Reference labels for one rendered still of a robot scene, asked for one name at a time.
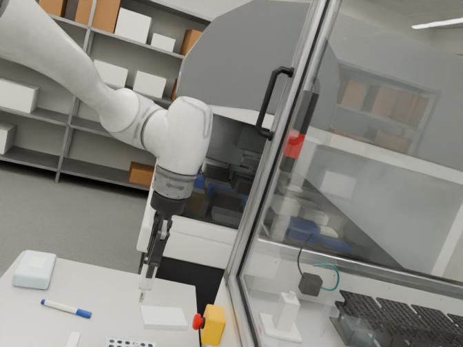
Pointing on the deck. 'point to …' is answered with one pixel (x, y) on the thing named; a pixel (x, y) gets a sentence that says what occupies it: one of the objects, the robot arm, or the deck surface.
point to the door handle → (269, 100)
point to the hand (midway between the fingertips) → (148, 273)
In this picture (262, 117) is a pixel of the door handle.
